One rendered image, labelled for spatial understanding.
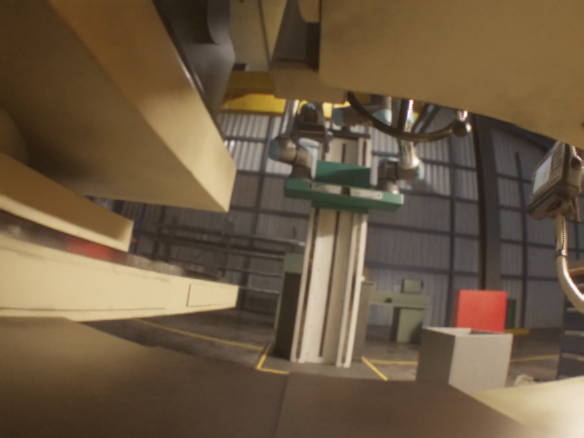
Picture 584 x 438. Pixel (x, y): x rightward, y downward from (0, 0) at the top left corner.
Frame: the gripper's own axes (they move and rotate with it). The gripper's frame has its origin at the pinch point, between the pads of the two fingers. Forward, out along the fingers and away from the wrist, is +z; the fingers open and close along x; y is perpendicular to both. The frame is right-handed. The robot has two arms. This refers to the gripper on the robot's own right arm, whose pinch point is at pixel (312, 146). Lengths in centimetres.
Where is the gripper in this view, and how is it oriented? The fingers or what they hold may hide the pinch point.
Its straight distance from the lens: 133.3
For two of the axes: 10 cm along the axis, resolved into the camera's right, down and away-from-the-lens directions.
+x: -9.9, -0.3, -1.2
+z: 0.4, 8.0, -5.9
